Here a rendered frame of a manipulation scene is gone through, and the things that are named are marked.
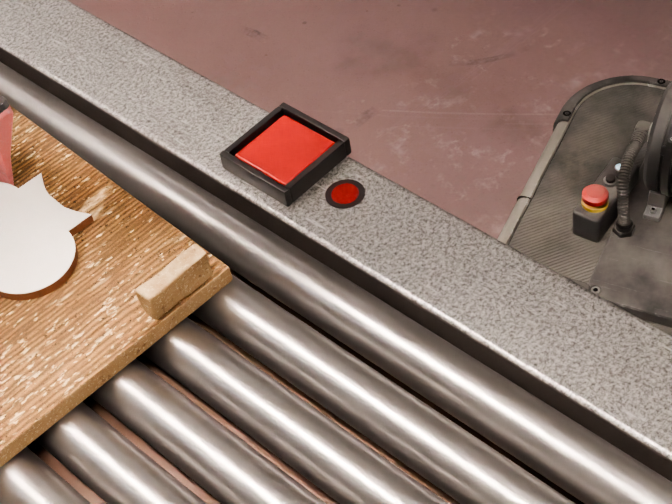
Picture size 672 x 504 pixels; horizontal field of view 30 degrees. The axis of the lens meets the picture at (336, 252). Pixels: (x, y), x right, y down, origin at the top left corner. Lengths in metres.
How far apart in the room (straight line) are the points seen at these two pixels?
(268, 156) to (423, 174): 1.29
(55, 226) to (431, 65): 1.60
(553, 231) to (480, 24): 0.83
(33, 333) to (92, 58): 0.34
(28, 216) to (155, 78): 0.21
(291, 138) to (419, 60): 1.51
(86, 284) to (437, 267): 0.26
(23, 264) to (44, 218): 0.05
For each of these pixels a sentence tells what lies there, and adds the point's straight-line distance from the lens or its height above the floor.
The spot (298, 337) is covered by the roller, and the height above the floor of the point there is 0.92.
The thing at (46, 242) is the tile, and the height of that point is 0.95.
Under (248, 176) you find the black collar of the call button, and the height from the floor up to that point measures 0.93.
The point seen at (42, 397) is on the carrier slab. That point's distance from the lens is 0.90.
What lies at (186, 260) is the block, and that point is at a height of 0.96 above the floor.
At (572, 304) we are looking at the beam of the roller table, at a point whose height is 0.91.
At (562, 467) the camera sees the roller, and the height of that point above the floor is 0.91.
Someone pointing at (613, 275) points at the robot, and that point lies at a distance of 1.78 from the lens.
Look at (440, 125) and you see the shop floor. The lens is 2.38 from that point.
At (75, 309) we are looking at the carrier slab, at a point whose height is 0.94.
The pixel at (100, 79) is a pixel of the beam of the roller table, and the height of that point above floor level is 0.91.
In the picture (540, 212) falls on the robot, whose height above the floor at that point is 0.24.
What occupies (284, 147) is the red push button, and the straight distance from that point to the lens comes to 1.02.
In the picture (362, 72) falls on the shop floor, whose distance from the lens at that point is 2.52.
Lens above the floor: 1.62
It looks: 48 degrees down
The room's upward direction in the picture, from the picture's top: 11 degrees counter-clockwise
